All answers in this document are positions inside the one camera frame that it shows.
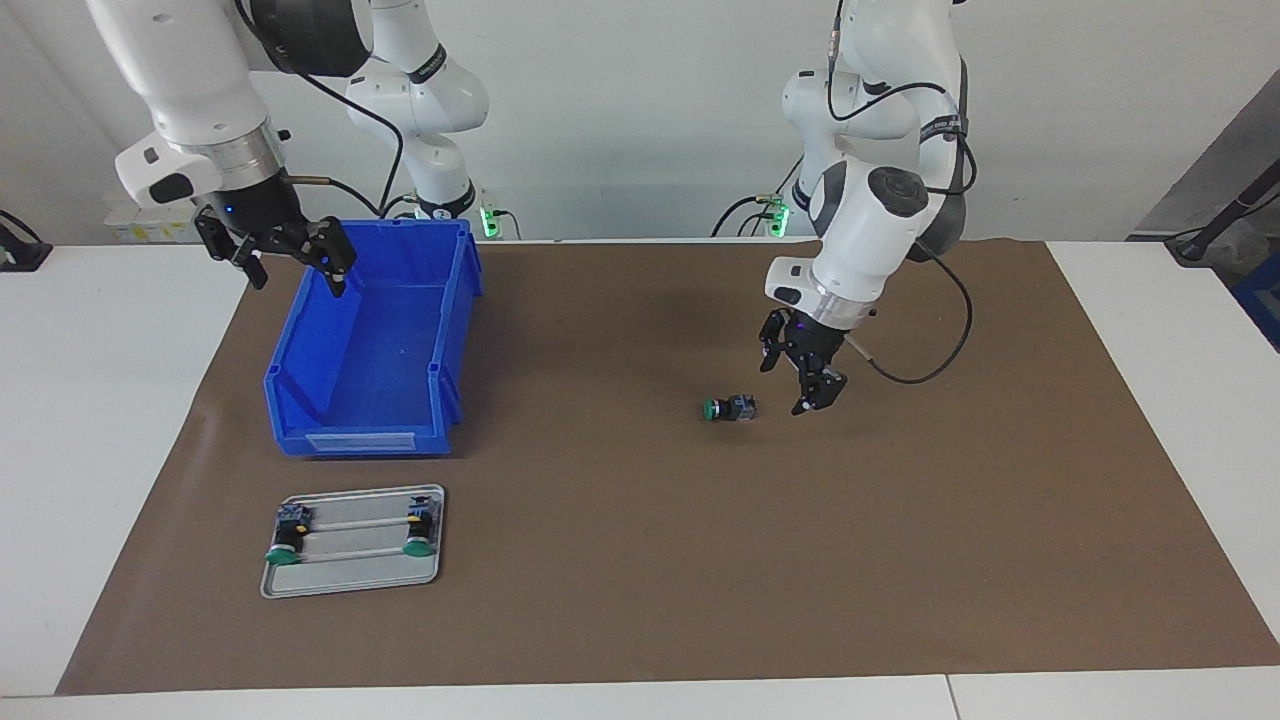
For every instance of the silver metal tray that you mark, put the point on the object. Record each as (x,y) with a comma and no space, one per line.
(350,578)

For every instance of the blue crate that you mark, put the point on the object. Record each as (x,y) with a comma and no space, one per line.
(1262,305)

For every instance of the blue plastic storage bin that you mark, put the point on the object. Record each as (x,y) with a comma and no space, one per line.
(385,350)

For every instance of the brown table mat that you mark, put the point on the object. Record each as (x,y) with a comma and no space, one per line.
(700,520)

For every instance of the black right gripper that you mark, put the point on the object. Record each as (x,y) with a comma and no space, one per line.
(255,205)

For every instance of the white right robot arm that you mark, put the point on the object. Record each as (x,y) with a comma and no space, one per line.
(190,80)

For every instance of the black stand pole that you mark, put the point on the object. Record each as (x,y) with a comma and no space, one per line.
(1235,210)

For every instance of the white cardboard box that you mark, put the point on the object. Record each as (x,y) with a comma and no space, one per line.
(140,225)

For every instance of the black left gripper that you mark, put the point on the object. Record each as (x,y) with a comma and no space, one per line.
(815,338)

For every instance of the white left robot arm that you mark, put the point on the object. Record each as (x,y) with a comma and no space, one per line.
(870,230)

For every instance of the black table clamp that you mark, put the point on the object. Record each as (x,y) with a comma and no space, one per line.
(20,255)

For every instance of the green push button switch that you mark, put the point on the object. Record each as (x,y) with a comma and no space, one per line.
(728,408)
(288,540)
(420,530)

